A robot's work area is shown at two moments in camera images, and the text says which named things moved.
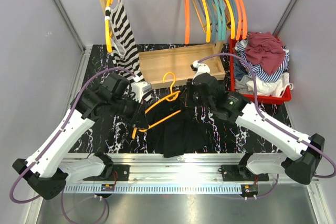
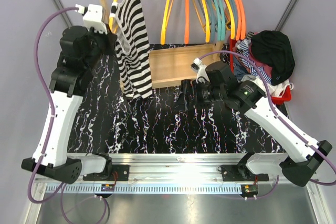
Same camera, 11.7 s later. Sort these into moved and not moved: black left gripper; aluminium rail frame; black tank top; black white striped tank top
Moved: black tank top; black left gripper; black white striped tank top
Not moved: aluminium rail frame
